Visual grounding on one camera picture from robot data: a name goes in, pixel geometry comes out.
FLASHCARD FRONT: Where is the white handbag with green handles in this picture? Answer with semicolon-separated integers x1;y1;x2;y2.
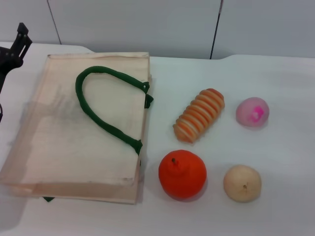
0;51;155;206

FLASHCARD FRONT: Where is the orange striped bread roll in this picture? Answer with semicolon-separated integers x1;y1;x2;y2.
172;88;226;145

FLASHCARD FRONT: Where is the beige round pear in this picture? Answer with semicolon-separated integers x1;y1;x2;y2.
222;164;262;204

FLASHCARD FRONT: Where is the pink peach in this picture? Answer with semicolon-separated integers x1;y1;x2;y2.
235;96;270;128

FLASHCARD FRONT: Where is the orange fruit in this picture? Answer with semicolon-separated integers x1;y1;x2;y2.
158;149;207;200

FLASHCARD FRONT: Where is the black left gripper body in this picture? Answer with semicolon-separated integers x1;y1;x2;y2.
0;45;16;94

